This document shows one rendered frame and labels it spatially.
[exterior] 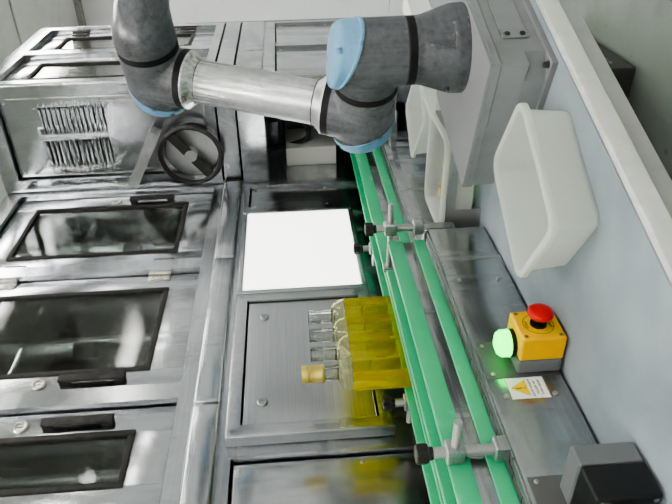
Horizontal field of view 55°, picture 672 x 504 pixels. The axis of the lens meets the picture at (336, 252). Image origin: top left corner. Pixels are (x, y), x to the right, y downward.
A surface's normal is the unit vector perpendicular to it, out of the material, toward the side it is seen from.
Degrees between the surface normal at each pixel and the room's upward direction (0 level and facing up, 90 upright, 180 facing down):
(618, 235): 0
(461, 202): 90
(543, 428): 90
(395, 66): 90
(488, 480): 90
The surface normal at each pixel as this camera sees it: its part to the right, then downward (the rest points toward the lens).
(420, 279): -0.01, -0.84
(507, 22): 0.01, -0.61
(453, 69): -0.22, 0.69
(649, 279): -1.00, 0.05
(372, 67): 0.08, 0.65
